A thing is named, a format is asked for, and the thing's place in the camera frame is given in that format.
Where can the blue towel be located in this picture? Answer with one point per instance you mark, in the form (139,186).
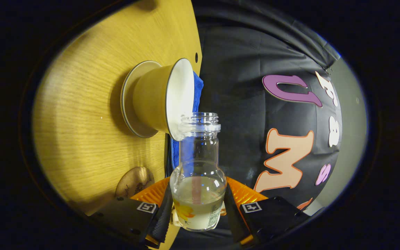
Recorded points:
(197,93)

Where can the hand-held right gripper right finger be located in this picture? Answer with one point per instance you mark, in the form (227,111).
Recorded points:
(233,218)

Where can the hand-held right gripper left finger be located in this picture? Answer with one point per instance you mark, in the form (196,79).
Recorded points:
(161,218)

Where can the yellow teacup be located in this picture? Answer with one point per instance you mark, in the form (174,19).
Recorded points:
(151,100)

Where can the clear glass water bottle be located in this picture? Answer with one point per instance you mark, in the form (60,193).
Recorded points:
(198,194)

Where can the yellow teacup saucer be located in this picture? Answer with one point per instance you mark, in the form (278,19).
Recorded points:
(127,100)

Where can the round brown coaster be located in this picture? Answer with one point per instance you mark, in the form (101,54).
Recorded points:
(132,182)

